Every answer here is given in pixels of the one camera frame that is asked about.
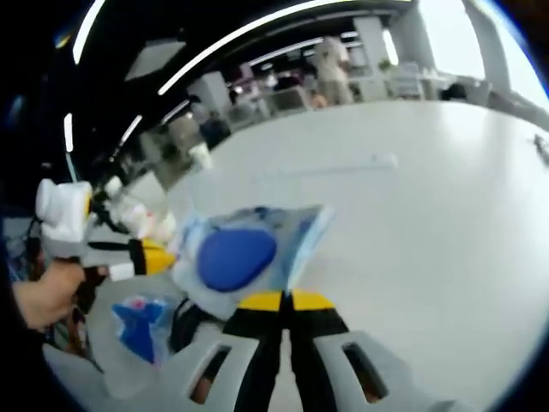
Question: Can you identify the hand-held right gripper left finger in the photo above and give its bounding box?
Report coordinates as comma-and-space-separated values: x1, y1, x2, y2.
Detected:
165, 289, 287, 412

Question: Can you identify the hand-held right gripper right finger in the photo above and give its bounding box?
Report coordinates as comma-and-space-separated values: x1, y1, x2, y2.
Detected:
287, 289, 437, 412

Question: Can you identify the clear water bottle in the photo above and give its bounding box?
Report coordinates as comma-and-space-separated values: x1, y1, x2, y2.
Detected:
106, 177, 178, 255

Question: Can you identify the blue tissue pack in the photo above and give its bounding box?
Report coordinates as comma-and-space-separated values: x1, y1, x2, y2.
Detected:
111, 294, 173, 367

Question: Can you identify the clear pouch with blue mouse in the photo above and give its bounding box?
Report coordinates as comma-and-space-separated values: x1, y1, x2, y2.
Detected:
171, 204, 336, 322

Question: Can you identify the white printed paper cup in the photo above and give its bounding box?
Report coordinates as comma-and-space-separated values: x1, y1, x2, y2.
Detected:
190, 144, 212, 172

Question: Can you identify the person's left hand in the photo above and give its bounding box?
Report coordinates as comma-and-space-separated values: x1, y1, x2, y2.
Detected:
11, 258, 87, 332

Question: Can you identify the white table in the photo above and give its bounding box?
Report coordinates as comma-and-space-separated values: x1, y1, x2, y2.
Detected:
89, 99, 549, 412

